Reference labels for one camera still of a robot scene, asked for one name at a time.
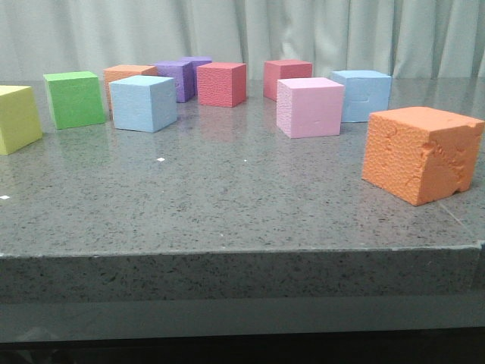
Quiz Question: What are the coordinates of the notched light blue foam cube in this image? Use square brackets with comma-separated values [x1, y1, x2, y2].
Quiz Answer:
[330, 70, 393, 123]

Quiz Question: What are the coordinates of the pink foam cube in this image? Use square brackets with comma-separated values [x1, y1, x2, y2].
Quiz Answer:
[276, 77, 345, 139]

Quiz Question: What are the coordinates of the textured red foam cube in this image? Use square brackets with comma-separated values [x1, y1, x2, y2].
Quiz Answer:
[197, 62, 247, 108]

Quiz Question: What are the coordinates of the smooth red foam cube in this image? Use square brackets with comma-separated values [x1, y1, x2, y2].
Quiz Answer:
[263, 59, 313, 101]

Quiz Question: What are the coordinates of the front purple foam cube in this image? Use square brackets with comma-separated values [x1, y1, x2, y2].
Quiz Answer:
[152, 61, 195, 103]

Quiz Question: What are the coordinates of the purple foam cube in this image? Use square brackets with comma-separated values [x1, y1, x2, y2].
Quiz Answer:
[180, 56, 213, 95]
[152, 61, 195, 103]

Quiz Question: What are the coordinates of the rear purple foam cube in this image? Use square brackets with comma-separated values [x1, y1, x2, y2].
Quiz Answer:
[180, 56, 213, 95]

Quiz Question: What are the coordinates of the small orange foam cube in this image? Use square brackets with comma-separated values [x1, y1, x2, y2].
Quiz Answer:
[103, 64, 158, 111]

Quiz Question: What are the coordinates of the large chipped orange foam cube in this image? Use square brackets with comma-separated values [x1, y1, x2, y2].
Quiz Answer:
[362, 107, 484, 206]

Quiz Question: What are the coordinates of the green foam cube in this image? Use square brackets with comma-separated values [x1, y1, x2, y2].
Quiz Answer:
[43, 71, 105, 130]

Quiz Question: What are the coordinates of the grey-white curtain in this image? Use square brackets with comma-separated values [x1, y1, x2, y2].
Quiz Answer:
[1, 1, 484, 81]

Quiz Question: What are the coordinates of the yellow foam cube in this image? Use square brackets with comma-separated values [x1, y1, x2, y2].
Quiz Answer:
[1, 85, 42, 155]

